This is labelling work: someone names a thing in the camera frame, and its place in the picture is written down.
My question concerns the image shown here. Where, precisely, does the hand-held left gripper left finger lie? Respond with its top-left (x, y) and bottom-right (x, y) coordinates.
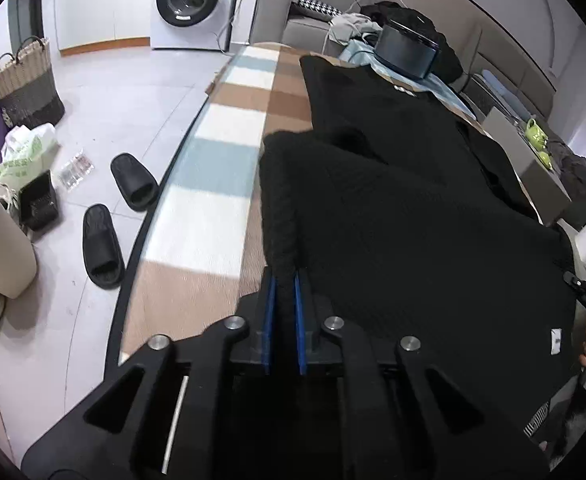
top-left (21, 267), bottom-right (279, 480)

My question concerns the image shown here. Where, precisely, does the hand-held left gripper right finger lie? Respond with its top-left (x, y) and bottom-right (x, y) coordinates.
top-left (293, 269), bottom-right (550, 480)

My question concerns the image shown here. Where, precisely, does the black knitted sweater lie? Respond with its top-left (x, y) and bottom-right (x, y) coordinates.
top-left (258, 55), bottom-right (581, 428)

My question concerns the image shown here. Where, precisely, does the dark clothes pile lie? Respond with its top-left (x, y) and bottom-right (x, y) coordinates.
top-left (547, 140), bottom-right (586, 231)

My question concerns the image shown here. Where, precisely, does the brown blue checked blanket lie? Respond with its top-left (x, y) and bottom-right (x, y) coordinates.
top-left (118, 42), bottom-right (479, 367)

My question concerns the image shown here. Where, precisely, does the green face teapot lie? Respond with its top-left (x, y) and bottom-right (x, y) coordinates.
top-left (524, 118), bottom-right (548, 151)

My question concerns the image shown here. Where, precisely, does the black slipper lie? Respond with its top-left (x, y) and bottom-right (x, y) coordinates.
top-left (82, 204), bottom-right (126, 290)
top-left (110, 153), bottom-right (160, 211)

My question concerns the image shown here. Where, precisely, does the light blue cushion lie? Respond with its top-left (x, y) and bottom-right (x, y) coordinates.
top-left (472, 72), bottom-right (519, 121)

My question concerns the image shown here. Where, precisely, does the clear plastic packet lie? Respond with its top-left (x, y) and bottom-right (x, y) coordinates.
top-left (59, 150), bottom-right (95, 190)

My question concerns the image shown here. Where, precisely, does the small black box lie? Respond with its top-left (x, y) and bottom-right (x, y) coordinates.
top-left (19, 170), bottom-right (60, 231)

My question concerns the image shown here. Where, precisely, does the beige trash bin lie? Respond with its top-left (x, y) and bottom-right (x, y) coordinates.
top-left (0, 179), bottom-right (38, 299)

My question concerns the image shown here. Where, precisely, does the grey sofa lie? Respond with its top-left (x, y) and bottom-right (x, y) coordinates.
top-left (250, 0), bottom-right (356, 57)

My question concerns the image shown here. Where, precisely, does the grey white clothing pile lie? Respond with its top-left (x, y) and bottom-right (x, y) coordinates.
top-left (328, 12), bottom-right (385, 47)

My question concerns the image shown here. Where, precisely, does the white green plastic bag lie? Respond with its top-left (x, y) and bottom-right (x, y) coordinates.
top-left (0, 124), bottom-right (58, 192)

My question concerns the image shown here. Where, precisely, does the houndstooth pillow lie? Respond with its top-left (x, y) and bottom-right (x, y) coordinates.
top-left (290, 0), bottom-right (344, 22)

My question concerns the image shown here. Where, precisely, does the white washing machine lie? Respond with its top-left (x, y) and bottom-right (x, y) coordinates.
top-left (150, 0), bottom-right (246, 52)

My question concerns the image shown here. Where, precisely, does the woven two-tone basket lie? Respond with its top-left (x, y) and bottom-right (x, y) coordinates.
top-left (0, 36), bottom-right (66, 130)

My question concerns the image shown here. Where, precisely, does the white floor cabinet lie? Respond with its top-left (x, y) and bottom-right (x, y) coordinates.
top-left (53, 0), bottom-right (154, 57)

